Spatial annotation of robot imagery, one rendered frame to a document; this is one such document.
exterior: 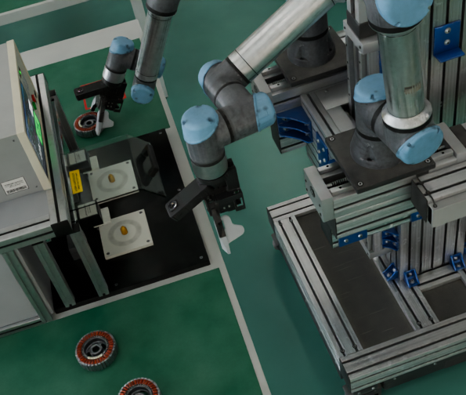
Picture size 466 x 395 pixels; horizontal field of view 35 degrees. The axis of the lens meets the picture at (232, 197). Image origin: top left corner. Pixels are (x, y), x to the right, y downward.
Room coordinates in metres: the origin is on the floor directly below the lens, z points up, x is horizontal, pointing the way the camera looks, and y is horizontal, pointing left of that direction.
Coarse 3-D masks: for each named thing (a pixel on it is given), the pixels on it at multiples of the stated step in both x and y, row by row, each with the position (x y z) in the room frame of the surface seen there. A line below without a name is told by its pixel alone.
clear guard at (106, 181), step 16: (96, 144) 1.67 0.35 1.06; (112, 144) 1.66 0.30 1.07; (128, 144) 1.64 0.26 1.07; (144, 144) 1.67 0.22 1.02; (64, 160) 1.64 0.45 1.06; (80, 160) 1.62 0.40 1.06; (96, 160) 1.61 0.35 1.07; (112, 160) 1.59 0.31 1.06; (128, 160) 1.58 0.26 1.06; (144, 160) 1.59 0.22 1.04; (64, 176) 1.57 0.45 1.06; (96, 176) 1.54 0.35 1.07; (112, 176) 1.52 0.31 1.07; (128, 176) 1.51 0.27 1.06; (144, 176) 1.51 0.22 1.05; (160, 176) 1.54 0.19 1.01; (80, 192) 1.49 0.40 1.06; (96, 192) 1.48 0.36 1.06; (112, 192) 1.46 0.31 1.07; (128, 192) 1.45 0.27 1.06; (160, 192) 1.47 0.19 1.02
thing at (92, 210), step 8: (80, 208) 1.58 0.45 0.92; (88, 208) 1.57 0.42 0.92; (96, 208) 1.56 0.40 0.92; (104, 208) 1.59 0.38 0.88; (80, 216) 1.54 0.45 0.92; (88, 216) 1.54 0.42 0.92; (96, 216) 1.54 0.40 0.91; (104, 216) 1.56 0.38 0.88; (80, 224) 1.54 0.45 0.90; (88, 224) 1.53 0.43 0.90; (96, 224) 1.53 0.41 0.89; (104, 224) 1.54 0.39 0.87
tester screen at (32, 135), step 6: (24, 90) 1.73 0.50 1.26; (24, 96) 1.69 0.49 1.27; (24, 102) 1.65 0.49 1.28; (24, 108) 1.61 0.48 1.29; (30, 114) 1.65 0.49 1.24; (30, 120) 1.62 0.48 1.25; (30, 126) 1.58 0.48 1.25; (30, 132) 1.54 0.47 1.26; (36, 132) 1.62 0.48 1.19; (30, 138) 1.51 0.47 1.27; (36, 138) 1.59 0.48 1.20; (36, 144) 1.55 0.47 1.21; (42, 144) 1.63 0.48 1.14; (36, 150) 1.51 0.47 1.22; (42, 162) 1.52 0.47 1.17
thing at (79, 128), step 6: (84, 114) 2.19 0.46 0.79; (90, 114) 2.18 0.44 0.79; (96, 114) 2.17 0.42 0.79; (78, 120) 2.17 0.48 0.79; (84, 120) 2.18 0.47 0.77; (90, 120) 2.16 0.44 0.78; (96, 120) 2.17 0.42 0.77; (78, 126) 2.13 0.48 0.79; (84, 126) 2.15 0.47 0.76; (90, 126) 2.14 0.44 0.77; (78, 132) 2.11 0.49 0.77; (84, 132) 2.10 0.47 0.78; (90, 132) 2.10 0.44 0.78
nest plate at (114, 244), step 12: (120, 216) 1.64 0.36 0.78; (132, 216) 1.63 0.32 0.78; (144, 216) 1.62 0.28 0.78; (108, 228) 1.61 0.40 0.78; (120, 228) 1.59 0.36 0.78; (132, 228) 1.58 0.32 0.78; (144, 228) 1.57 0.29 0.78; (108, 240) 1.56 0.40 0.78; (120, 240) 1.55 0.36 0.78; (132, 240) 1.54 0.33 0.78; (144, 240) 1.52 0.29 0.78; (108, 252) 1.51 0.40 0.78; (120, 252) 1.50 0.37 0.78
